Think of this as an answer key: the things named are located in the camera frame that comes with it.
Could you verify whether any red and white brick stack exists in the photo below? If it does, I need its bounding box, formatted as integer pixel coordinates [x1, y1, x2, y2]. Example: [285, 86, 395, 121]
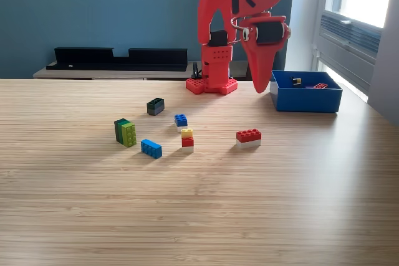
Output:
[236, 128, 262, 149]

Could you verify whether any blue and white brick stack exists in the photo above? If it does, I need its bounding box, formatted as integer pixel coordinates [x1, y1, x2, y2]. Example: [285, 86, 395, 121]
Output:
[173, 113, 189, 133]

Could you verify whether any blue bin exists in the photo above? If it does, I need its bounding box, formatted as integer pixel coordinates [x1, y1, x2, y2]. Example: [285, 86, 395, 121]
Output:
[269, 70, 344, 113]

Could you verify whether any dark green grey brick stack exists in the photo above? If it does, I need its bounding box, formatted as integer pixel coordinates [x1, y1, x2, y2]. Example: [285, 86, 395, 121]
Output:
[146, 97, 165, 116]

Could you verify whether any black shelf tray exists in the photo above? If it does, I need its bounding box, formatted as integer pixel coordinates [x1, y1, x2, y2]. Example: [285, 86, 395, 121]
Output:
[46, 47, 188, 72]

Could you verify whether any wooden sideboard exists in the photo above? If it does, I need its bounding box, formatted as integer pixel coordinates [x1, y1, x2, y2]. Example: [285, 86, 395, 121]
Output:
[32, 60, 250, 80]

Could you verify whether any grey wall heater unit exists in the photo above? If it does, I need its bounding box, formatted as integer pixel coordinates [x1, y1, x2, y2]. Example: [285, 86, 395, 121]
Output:
[316, 10, 383, 92]

